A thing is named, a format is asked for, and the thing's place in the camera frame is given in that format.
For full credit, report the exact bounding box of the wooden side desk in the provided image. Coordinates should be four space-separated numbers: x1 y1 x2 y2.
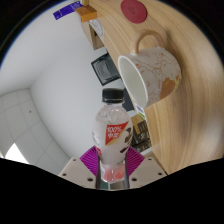
80 19 108 51

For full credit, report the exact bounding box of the clear black-capped drink bottle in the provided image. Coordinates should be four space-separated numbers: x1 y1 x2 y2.
92 87 134 183

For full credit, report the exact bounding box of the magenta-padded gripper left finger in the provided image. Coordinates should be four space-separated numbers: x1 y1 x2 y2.
59 146 102 188

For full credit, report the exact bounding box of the dark brown carton box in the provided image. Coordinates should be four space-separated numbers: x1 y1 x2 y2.
133 139 153 153

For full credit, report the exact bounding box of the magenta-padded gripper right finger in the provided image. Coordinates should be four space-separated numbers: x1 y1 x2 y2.
124 146 168 190

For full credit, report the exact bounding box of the tan cardboard box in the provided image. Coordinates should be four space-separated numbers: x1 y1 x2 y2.
131 114 145 126

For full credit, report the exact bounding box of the black mesh office chair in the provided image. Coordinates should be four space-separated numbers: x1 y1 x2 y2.
90 52 121 86

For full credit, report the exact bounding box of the black carton box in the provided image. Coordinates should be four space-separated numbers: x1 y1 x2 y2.
131 120 152 144

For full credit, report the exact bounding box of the round white printed mat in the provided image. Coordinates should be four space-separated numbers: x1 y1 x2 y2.
88 18 105 43

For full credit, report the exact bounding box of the flat round red coaster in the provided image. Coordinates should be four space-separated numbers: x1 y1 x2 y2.
120 0 148 24

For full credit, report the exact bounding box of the purple product box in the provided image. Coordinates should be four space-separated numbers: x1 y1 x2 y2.
52 0 84 21

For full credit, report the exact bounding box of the ceiling light panel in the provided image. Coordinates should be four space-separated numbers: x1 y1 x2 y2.
4 143 30 165

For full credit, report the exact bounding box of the cream mug with orange print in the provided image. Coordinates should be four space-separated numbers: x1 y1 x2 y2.
117 30 183 109

